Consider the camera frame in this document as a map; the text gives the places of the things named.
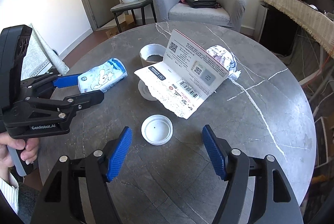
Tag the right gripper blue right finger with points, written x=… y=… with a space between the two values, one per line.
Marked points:
x=274 y=200

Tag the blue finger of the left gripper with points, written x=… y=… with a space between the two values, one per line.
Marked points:
x=66 y=81

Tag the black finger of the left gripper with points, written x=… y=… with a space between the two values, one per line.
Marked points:
x=78 y=102

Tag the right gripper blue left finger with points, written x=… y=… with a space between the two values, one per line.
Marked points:
x=60 y=201

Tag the blue white tissue pack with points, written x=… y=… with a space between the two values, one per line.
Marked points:
x=102 y=77

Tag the torn brown paper cup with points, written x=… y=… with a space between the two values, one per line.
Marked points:
x=152 y=53

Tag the torn white cardboard package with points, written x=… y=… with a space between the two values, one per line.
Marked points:
x=185 y=78

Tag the white paper ball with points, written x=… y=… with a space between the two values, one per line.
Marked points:
x=225 y=58

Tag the small white cup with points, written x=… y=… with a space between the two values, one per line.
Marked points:
x=144 y=91

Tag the white plastic lid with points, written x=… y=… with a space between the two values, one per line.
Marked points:
x=157 y=130

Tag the cardboard box on floor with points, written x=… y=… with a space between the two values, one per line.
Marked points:
x=125 y=25

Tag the grey armchair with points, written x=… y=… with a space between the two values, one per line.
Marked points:
x=224 y=13

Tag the black handbag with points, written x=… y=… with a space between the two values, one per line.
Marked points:
x=200 y=4

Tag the beige fringed tablecloth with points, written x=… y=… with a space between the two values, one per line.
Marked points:
x=319 y=26

